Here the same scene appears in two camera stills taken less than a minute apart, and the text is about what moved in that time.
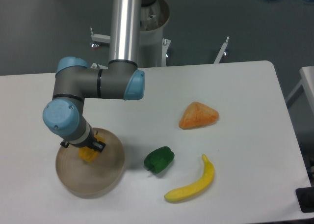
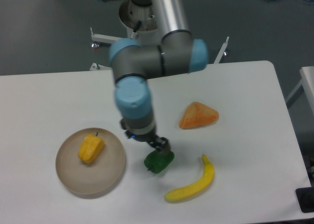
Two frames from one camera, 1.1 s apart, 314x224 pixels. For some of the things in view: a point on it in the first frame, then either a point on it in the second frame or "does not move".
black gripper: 89,141 → 142,132
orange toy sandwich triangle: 198,115 does not move
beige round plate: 89,180 does not move
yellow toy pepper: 88,154 does not move
